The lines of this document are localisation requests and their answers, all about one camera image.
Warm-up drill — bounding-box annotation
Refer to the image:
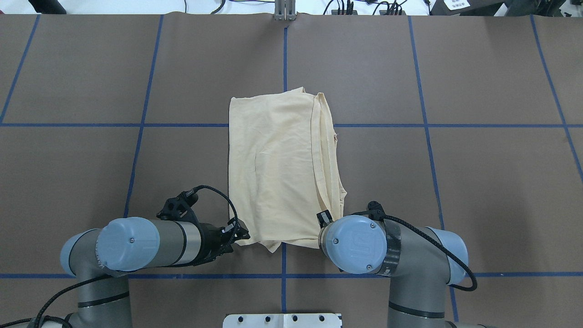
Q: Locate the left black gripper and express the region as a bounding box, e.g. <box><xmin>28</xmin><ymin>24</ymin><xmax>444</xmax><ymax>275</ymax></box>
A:
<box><xmin>157</xmin><ymin>191</ymin><xmax>251</xmax><ymax>267</ymax></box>

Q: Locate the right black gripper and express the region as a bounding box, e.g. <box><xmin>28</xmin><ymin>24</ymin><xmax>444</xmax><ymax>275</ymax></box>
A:
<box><xmin>317</xmin><ymin>210</ymin><xmax>333</xmax><ymax>229</ymax></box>

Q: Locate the cream long sleeve shirt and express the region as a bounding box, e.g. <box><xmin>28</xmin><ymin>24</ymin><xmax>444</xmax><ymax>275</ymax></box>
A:
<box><xmin>228</xmin><ymin>87</ymin><xmax>347</xmax><ymax>253</ymax></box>

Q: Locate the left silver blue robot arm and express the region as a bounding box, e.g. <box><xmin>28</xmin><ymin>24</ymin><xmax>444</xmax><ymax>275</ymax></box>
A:
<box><xmin>27</xmin><ymin>185</ymin><xmax>250</xmax><ymax>328</ymax></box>

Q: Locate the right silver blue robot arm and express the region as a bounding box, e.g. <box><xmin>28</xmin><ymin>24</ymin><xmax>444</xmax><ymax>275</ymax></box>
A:
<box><xmin>316</xmin><ymin>208</ymin><xmax>477</xmax><ymax>328</ymax></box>

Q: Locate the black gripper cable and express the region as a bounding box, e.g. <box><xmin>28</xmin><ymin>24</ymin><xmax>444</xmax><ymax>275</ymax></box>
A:
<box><xmin>351</xmin><ymin>201</ymin><xmax>478</xmax><ymax>292</ymax></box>

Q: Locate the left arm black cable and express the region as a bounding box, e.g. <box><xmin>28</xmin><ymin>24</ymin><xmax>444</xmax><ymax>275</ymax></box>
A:
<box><xmin>194</xmin><ymin>185</ymin><xmax>240</xmax><ymax>228</ymax></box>

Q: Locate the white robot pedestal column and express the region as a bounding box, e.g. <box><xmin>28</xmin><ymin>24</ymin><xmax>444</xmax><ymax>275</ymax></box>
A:
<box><xmin>222</xmin><ymin>313</ymin><xmax>343</xmax><ymax>328</ymax></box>

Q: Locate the aluminium frame post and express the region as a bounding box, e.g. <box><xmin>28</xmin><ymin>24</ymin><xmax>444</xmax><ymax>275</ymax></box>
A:
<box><xmin>273</xmin><ymin>0</ymin><xmax>297</xmax><ymax>21</ymax></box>

